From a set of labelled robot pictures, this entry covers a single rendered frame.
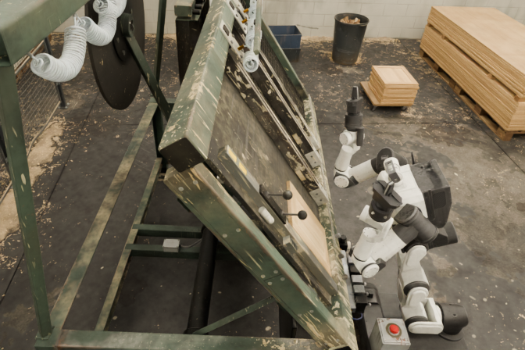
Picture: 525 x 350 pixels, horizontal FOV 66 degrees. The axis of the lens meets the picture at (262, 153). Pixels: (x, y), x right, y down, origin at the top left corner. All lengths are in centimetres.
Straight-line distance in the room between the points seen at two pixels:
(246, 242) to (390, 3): 649
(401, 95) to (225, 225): 417
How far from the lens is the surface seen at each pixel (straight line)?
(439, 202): 201
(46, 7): 131
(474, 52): 596
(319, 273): 192
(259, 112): 203
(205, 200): 125
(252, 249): 140
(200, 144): 114
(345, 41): 627
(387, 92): 517
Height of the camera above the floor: 255
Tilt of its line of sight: 37 degrees down
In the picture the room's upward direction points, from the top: 4 degrees clockwise
